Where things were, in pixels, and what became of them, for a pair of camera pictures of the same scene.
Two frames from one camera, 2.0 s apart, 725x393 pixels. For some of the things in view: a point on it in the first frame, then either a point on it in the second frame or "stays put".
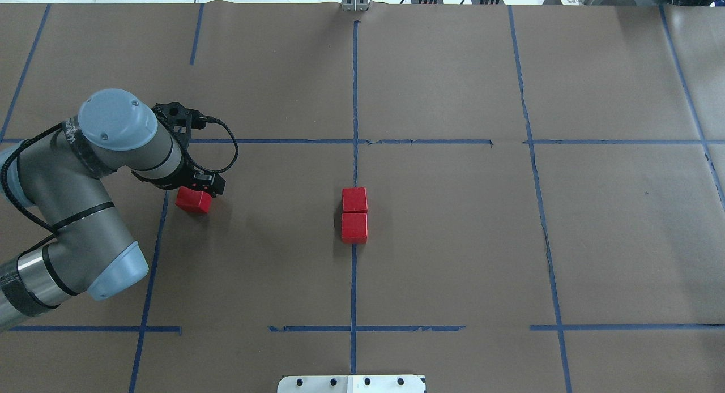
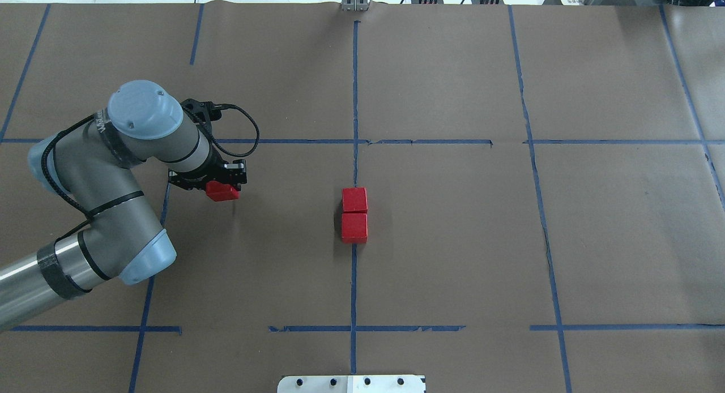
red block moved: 354,227 stays put
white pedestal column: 352,384 stays put
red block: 195,200 to 220,192
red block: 354,200 stays put
